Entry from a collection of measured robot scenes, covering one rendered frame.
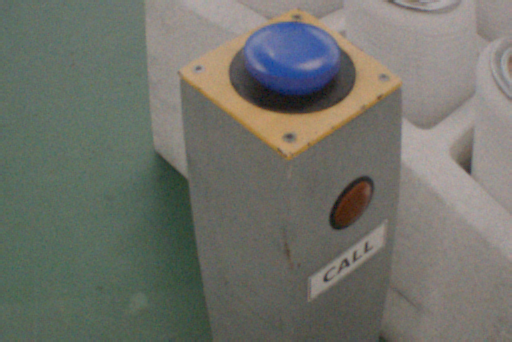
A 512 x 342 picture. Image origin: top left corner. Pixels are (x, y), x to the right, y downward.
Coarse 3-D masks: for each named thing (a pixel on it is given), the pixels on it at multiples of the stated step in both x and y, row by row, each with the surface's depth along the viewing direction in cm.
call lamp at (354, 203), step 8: (360, 184) 54; (368, 184) 55; (352, 192) 54; (360, 192) 54; (368, 192) 55; (344, 200) 54; (352, 200) 54; (360, 200) 55; (368, 200) 55; (344, 208) 54; (352, 208) 55; (360, 208) 55; (336, 216) 54; (344, 216) 55; (352, 216) 55; (344, 224) 55
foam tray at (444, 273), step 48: (192, 0) 79; (192, 48) 81; (480, 48) 75; (432, 144) 69; (432, 192) 67; (480, 192) 66; (432, 240) 69; (480, 240) 64; (432, 288) 72; (480, 288) 67; (384, 336) 80; (432, 336) 75; (480, 336) 69
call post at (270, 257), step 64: (192, 128) 55; (384, 128) 54; (192, 192) 59; (256, 192) 53; (320, 192) 53; (384, 192) 57; (256, 256) 57; (320, 256) 56; (384, 256) 61; (256, 320) 61; (320, 320) 60
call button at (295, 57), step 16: (256, 32) 53; (272, 32) 53; (288, 32) 53; (304, 32) 53; (320, 32) 53; (256, 48) 52; (272, 48) 52; (288, 48) 52; (304, 48) 52; (320, 48) 52; (336, 48) 52; (256, 64) 51; (272, 64) 51; (288, 64) 51; (304, 64) 51; (320, 64) 51; (336, 64) 52; (272, 80) 51; (288, 80) 51; (304, 80) 51; (320, 80) 51
